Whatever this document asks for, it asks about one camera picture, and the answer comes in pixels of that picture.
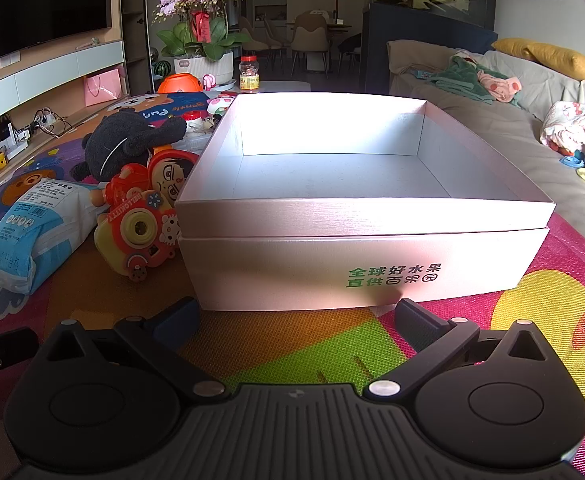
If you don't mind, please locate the wooden media wall unit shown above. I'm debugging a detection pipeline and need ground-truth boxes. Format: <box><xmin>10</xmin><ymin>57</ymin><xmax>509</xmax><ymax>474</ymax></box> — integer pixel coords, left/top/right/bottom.
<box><xmin>0</xmin><ymin>0</ymin><xmax>148</xmax><ymax>206</ymax></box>

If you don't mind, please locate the pink cloth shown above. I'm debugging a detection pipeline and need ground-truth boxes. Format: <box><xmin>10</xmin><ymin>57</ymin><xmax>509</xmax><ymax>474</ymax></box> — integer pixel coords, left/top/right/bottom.
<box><xmin>477</xmin><ymin>70</ymin><xmax>522</xmax><ymax>102</ymax></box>

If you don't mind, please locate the black television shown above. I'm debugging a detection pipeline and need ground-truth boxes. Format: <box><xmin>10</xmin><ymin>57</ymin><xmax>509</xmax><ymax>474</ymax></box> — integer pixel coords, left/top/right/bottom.
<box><xmin>0</xmin><ymin>0</ymin><xmax>113</xmax><ymax>68</ymax></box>

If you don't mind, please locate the tangle of cables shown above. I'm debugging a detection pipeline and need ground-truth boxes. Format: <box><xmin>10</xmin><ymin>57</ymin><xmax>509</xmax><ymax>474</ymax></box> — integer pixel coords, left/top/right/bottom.
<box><xmin>30</xmin><ymin>107</ymin><xmax>70</xmax><ymax>137</ymax></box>

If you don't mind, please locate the dark blue cabinet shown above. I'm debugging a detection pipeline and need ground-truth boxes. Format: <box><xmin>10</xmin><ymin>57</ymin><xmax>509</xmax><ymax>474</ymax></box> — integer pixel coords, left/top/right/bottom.
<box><xmin>363</xmin><ymin>2</ymin><xmax>498</xmax><ymax>96</ymax></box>

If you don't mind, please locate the orange helmet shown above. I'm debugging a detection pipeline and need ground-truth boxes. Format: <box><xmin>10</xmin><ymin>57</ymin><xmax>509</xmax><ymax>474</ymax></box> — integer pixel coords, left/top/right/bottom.
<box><xmin>157</xmin><ymin>73</ymin><xmax>204</xmax><ymax>94</ymax></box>

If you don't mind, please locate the dining table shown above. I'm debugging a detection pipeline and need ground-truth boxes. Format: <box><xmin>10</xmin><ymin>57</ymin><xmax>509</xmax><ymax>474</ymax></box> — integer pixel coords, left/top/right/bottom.
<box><xmin>285</xmin><ymin>17</ymin><xmax>353</xmax><ymax>33</ymax></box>

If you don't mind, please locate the silver cardboard box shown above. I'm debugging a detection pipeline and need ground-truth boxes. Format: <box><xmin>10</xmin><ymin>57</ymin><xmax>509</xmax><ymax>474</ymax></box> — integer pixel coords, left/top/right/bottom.
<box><xmin>175</xmin><ymin>91</ymin><xmax>557</xmax><ymax>312</ymax></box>

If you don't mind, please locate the blue white tissue pack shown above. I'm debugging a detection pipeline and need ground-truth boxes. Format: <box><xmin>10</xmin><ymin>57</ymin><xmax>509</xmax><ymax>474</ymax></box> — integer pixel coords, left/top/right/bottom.
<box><xmin>0</xmin><ymin>177</ymin><xmax>104</xmax><ymax>297</ymax></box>

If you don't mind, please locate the black plush toy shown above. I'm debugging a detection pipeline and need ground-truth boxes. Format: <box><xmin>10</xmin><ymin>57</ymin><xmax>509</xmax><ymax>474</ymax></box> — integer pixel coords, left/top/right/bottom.
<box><xmin>70</xmin><ymin>110</ymin><xmax>188</xmax><ymax>183</ymax></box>

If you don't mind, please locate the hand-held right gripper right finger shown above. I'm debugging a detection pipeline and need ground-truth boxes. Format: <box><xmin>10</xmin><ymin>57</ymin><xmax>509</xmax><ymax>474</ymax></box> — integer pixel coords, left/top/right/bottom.
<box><xmin>365</xmin><ymin>298</ymin><xmax>548</xmax><ymax>402</ymax></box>

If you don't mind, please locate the cartoon face toy figure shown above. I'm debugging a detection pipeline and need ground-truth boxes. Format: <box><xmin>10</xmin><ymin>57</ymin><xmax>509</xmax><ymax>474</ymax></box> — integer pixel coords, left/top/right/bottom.
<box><xmin>147</xmin><ymin>149</ymin><xmax>200</xmax><ymax>211</ymax></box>

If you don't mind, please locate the potted pink orchid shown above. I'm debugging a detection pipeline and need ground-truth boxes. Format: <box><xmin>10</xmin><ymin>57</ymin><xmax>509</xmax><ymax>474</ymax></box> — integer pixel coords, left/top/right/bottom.
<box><xmin>152</xmin><ymin>0</ymin><xmax>250</xmax><ymax>86</ymax></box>

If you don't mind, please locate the green cloth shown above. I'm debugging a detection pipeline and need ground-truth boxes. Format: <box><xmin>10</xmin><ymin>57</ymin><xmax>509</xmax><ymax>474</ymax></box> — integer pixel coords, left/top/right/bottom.
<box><xmin>425</xmin><ymin>55</ymin><xmax>496</xmax><ymax>106</ymax></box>

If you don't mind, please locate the red yellow toy camera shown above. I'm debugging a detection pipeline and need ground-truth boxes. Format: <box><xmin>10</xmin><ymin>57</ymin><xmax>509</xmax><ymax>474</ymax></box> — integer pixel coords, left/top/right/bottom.
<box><xmin>94</xmin><ymin>160</ymin><xmax>183</xmax><ymax>281</ymax></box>

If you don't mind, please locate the grey sofa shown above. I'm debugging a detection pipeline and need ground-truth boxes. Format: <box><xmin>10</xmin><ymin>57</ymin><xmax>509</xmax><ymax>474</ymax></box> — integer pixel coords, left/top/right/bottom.
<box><xmin>387</xmin><ymin>37</ymin><xmax>585</xmax><ymax>261</ymax></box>

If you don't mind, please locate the beige dining chair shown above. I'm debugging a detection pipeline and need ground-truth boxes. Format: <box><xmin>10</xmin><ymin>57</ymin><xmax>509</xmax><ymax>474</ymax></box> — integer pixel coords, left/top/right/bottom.
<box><xmin>291</xmin><ymin>12</ymin><xmax>329</xmax><ymax>78</ymax></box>
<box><xmin>264</xmin><ymin>17</ymin><xmax>286</xmax><ymax>71</ymax></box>

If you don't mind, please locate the red lidded candy jar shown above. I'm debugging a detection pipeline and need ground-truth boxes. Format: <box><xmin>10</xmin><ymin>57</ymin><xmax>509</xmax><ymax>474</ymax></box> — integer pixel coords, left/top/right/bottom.
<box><xmin>239</xmin><ymin>55</ymin><xmax>262</xmax><ymax>92</ymax></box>

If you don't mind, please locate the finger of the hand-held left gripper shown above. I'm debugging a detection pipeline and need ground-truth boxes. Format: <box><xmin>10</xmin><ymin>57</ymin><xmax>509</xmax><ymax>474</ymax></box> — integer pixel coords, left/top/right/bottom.
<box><xmin>0</xmin><ymin>327</ymin><xmax>39</xmax><ymax>417</ymax></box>

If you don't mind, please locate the colourful cartoon desktop mat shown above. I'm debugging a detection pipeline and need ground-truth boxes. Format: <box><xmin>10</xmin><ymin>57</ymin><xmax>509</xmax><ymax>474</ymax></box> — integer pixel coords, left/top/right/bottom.
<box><xmin>0</xmin><ymin>91</ymin><xmax>585</xmax><ymax>480</ymax></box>

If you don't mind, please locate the yellow pillow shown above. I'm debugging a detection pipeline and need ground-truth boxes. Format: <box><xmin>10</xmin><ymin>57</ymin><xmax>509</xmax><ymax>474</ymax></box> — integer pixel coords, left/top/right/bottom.
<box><xmin>493</xmin><ymin>37</ymin><xmax>585</xmax><ymax>81</ymax></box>

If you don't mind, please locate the mushroom toy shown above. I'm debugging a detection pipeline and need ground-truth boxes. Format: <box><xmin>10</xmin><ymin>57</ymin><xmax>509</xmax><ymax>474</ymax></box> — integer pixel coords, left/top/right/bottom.
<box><xmin>207</xmin><ymin>96</ymin><xmax>236</xmax><ymax>116</ymax></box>

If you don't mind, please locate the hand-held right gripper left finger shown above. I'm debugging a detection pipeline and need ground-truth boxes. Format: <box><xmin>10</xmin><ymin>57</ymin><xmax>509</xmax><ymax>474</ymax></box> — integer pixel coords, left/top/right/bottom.
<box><xmin>46</xmin><ymin>296</ymin><xmax>226</xmax><ymax>402</ymax></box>

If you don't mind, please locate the pink paper bag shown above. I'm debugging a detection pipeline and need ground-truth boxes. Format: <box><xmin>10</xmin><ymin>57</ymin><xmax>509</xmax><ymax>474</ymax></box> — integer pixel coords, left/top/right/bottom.
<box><xmin>85</xmin><ymin>70</ymin><xmax>123</xmax><ymax>107</ymax></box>

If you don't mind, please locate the white printed blanket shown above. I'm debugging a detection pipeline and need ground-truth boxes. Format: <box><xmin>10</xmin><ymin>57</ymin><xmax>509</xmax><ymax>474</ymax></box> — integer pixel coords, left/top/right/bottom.
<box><xmin>540</xmin><ymin>101</ymin><xmax>585</xmax><ymax>181</ymax></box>

